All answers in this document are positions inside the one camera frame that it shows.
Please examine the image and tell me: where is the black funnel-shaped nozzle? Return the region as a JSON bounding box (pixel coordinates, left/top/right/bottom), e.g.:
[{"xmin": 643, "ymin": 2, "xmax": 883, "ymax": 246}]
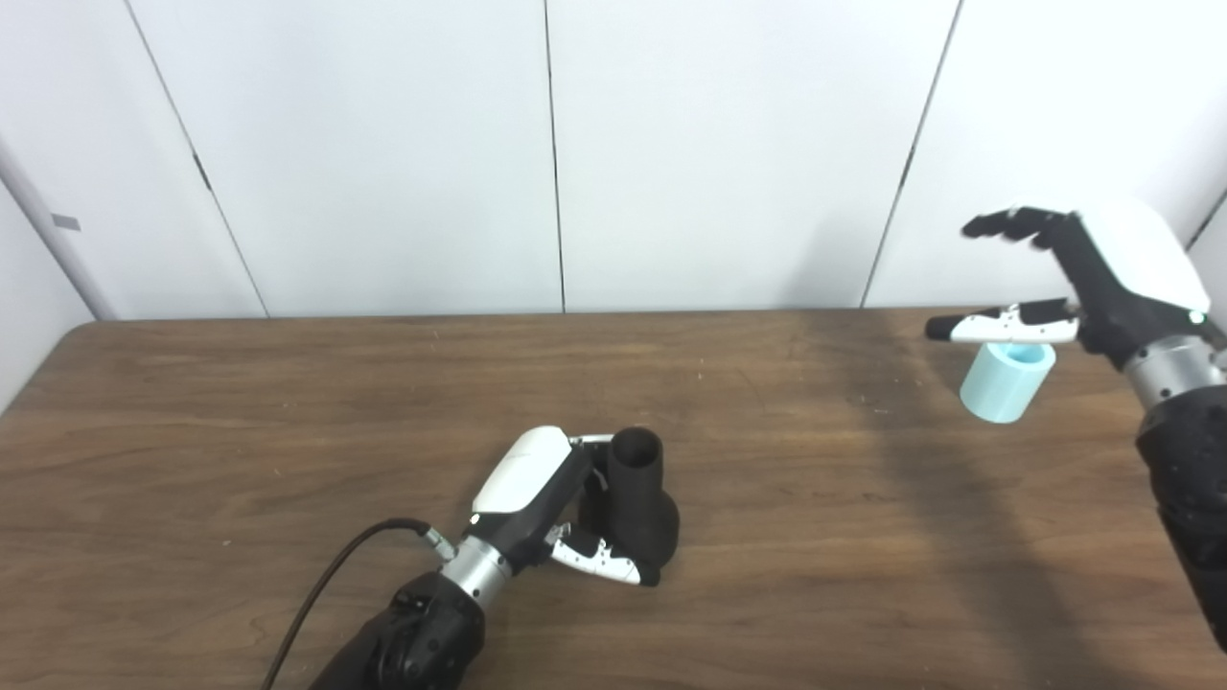
[{"xmin": 578, "ymin": 426, "xmax": 682, "ymax": 586}]

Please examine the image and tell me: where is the light blue cylinder cup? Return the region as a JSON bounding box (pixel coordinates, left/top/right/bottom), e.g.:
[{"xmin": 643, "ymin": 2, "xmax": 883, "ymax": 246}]
[{"xmin": 960, "ymin": 342, "xmax": 1057, "ymax": 425}]

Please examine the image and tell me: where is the white wall corner trim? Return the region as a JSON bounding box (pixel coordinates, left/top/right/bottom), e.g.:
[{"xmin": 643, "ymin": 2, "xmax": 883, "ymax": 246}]
[{"xmin": 0, "ymin": 139, "xmax": 122, "ymax": 321}]

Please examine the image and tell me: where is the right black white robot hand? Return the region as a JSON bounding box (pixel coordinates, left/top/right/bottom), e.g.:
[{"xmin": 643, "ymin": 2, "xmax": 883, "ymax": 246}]
[{"xmin": 924, "ymin": 198, "xmax": 1215, "ymax": 371}]

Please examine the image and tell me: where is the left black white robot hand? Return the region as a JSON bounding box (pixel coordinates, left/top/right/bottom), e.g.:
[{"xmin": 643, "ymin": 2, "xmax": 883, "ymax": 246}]
[{"xmin": 466, "ymin": 425, "xmax": 662, "ymax": 587}]

